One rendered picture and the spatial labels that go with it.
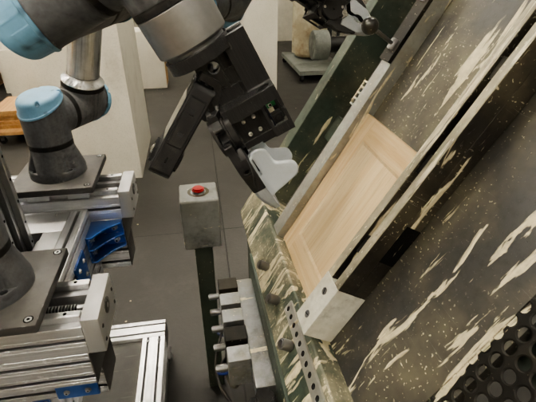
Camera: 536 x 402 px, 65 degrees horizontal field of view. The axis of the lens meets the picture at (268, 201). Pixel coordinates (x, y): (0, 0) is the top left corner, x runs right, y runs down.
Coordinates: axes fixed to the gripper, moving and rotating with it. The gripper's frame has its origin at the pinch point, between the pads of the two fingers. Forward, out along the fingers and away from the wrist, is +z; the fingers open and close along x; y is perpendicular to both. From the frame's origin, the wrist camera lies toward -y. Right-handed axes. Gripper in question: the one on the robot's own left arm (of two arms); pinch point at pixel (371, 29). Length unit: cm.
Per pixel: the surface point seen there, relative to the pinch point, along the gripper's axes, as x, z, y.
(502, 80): 12.2, 5.6, -36.3
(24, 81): 50, -131, 441
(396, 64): 3.4, 9.8, 0.3
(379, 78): 7.4, 8.6, 2.7
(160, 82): -21, 3, 515
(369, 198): 35.2, 11.0, -10.3
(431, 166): 27.3, 5.4, -30.0
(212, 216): 58, -4, 39
